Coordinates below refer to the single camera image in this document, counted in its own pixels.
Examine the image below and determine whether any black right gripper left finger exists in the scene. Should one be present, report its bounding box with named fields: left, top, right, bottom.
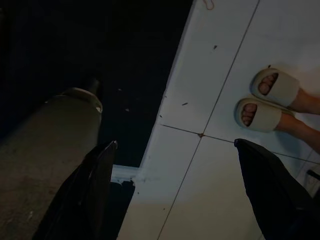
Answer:
left=32, top=140, right=118, bottom=240

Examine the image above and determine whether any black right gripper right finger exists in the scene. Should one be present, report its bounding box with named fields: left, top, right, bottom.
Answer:
left=233, top=138, right=320, bottom=240

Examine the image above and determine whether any robot's grey leg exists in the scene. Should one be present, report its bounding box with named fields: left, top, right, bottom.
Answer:
left=0, top=87, right=103, bottom=240

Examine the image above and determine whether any person's bare leg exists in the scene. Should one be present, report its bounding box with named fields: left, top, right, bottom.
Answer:
left=274, top=114, right=320, bottom=148
left=291, top=87, right=320, bottom=115

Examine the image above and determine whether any beige slide sandal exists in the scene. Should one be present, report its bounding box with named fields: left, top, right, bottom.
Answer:
left=250, top=65, right=301, bottom=108
left=234, top=94, right=283, bottom=133

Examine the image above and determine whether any dark blue floor mat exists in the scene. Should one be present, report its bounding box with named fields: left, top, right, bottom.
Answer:
left=0, top=0, right=195, bottom=168

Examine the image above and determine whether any pink rubber band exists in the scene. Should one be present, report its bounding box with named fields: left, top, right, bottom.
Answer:
left=201, top=0, right=216, bottom=11

